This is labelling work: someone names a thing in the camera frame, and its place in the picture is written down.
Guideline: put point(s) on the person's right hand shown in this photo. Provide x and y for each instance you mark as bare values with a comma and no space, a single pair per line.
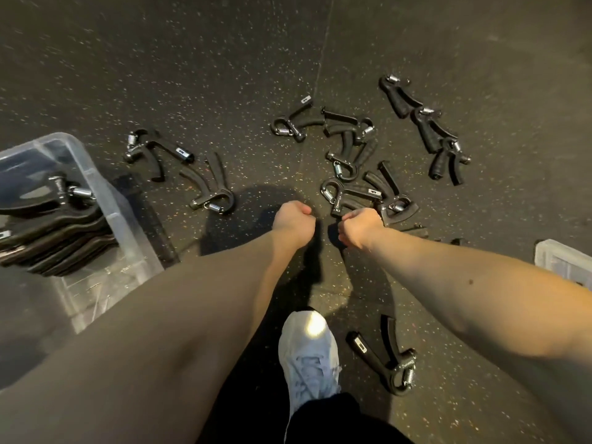
365,228

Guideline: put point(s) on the small clear plastic container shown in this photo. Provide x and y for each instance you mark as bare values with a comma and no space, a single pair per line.
566,261

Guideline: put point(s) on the stack of black hand grippers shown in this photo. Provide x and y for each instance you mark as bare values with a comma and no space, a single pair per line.
55,235

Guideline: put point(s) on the black trouser leg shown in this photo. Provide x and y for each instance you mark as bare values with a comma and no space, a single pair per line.
333,420

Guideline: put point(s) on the black spring hand gripper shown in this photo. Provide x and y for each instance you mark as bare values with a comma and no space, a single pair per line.
365,153
388,338
400,99
356,194
297,118
216,174
428,132
340,117
388,178
162,146
439,164

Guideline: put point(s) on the white sneaker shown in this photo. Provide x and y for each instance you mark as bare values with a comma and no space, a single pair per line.
307,360

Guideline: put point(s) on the person's left forearm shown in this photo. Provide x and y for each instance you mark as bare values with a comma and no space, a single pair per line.
152,337

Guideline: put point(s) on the large clear plastic bin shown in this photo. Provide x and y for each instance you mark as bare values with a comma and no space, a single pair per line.
115,235

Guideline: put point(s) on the person's right forearm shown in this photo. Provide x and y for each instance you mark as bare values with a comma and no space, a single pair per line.
467,282

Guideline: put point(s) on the person's left fingers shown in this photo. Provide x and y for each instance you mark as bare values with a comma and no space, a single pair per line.
303,208

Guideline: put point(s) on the person's left hand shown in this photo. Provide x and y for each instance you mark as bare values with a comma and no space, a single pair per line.
291,224

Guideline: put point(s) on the person's right fingers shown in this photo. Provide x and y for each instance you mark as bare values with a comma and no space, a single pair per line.
349,226

